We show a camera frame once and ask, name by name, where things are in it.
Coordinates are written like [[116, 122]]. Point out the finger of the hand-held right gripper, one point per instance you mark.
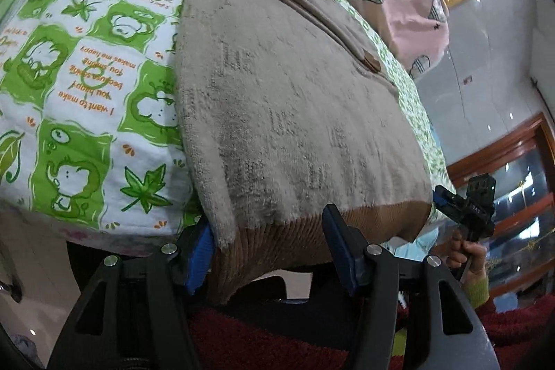
[[446, 201]]

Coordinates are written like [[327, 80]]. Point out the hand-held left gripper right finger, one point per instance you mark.
[[342, 249]]

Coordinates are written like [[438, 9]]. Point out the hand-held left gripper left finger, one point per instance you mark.
[[199, 254]]

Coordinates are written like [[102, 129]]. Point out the beige knit sweater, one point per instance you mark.
[[282, 114]]

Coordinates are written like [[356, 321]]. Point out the person's right forearm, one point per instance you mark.
[[511, 318]]

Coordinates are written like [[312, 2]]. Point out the person's right hand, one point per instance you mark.
[[477, 256]]

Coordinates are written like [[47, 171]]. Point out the wooden glass cabinet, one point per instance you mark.
[[520, 144]]

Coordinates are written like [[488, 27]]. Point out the person's red knit clothing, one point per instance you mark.
[[269, 339]]

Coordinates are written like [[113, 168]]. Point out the green printed bedsheet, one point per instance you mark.
[[86, 92]]

